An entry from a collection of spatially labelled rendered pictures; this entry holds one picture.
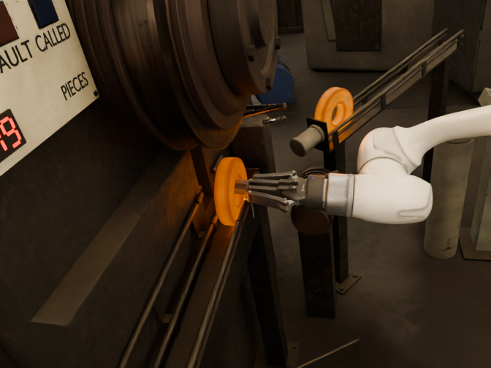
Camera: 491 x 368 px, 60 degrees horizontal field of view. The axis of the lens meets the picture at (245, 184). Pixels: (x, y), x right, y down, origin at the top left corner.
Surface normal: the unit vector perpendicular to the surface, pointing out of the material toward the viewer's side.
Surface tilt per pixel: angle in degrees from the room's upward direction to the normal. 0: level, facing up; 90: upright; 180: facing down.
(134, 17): 75
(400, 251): 0
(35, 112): 90
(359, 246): 0
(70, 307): 0
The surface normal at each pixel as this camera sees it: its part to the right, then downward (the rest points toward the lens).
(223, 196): -0.28, 0.11
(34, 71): 0.96, 0.00
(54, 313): -0.15, -0.83
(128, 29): -0.25, 0.41
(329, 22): -0.45, 0.55
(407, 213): -0.07, 0.57
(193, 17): 0.20, 0.33
